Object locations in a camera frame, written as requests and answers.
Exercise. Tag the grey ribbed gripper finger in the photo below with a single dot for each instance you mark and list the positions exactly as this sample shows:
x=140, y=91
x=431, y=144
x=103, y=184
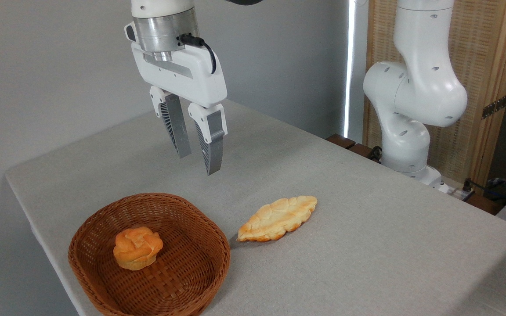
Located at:
x=212, y=145
x=176, y=125

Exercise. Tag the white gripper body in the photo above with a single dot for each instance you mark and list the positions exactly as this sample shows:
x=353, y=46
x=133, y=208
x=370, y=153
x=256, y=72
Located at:
x=182, y=77

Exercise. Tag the long leaf-shaped bread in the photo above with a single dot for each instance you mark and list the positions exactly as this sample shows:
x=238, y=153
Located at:
x=277, y=218

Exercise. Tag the round orange bread bun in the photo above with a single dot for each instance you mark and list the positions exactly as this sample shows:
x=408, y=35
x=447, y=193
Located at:
x=138, y=248

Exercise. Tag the brown woven wicker basket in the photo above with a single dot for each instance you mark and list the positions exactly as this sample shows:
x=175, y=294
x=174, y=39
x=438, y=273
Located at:
x=178, y=281

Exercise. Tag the black clamp knob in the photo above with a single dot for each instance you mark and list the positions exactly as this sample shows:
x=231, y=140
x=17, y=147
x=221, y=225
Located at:
x=375, y=153

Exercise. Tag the white power strip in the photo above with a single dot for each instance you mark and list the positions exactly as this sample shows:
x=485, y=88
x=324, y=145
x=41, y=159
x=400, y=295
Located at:
x=455, y=192

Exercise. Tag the metal screen hinge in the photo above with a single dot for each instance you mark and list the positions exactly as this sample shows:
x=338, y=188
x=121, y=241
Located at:
x=494, y=106

